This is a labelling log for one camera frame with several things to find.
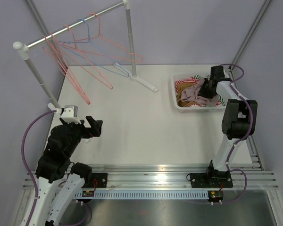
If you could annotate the red white striped tank top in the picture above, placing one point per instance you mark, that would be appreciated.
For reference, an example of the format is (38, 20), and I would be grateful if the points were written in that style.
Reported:
(181, 84)

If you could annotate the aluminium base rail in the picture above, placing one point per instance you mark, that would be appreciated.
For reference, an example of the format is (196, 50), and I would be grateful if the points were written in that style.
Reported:
(173, 177)

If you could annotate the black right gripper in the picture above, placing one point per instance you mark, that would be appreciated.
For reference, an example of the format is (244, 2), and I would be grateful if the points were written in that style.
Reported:
(202, 93)

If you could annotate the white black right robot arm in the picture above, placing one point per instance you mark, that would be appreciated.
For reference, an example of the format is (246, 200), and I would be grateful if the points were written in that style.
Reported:
(238, 123)

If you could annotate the green white striped tank top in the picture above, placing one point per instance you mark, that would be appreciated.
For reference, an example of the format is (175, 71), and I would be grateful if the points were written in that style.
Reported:
(217, 100)

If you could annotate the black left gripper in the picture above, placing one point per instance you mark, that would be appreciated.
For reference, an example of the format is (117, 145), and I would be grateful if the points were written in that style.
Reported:
(95, 130)

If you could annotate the metal clothes rack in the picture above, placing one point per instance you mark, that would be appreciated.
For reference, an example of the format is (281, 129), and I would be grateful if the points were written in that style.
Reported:
(56, 51)

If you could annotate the white slotted cable duct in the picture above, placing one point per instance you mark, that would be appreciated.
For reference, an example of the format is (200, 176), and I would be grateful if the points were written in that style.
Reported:
(143, 195)

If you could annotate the mauve tank top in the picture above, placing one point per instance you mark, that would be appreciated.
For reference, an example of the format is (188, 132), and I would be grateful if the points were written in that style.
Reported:
(198, 94)

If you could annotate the brown tank top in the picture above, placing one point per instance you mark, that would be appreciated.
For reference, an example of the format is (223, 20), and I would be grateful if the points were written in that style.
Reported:
(183, 104)

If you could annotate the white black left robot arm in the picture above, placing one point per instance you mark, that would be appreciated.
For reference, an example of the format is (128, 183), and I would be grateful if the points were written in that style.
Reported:
(56, 180)

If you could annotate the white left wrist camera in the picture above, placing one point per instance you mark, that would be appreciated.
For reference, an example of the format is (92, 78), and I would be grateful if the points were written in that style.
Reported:
(68, 114)

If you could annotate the white plastic basket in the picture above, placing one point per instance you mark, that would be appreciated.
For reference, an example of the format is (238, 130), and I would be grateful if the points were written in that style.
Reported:
(192, 108)

